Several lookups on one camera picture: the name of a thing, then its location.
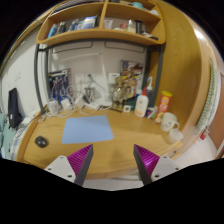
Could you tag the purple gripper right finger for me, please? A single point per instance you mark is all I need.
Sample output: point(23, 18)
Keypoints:
point(151, 166)

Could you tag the small white cup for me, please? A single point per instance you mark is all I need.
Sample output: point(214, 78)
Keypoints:
point(175, 135)

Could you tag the black bag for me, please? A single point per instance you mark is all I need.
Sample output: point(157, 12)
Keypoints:
point(13, 109)

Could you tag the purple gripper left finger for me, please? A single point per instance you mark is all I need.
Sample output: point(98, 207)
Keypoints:
point(74, 167)

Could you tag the black computer mouse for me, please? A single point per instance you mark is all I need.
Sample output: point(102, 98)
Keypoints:
point(41, 142)

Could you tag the dark spray bottle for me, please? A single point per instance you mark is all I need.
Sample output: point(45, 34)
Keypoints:
point(149, 90)

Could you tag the white mug with print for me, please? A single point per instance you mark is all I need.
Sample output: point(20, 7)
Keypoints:
point(169, 121)

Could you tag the white desk lamp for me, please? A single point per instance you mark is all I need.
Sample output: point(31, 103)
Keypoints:
point(88, 76)

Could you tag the robot figure model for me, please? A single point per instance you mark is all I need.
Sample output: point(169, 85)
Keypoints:
point(125, 88)

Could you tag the wooden wall shelf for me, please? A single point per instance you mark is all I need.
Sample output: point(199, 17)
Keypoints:
point(110, 15)

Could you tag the blue robot model box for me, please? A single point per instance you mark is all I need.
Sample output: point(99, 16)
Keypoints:
point(59, 81)

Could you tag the blue mouse pad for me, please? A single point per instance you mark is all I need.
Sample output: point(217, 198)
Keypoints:
point(87, 130)

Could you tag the wooden desk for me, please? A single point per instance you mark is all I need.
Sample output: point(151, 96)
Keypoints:
point(111, 158)

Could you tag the red yellow chips can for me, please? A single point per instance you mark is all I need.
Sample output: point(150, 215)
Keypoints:
point(163, 106)

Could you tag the white lotion pump bottle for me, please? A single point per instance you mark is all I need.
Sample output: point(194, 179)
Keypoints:
point(141, 104)

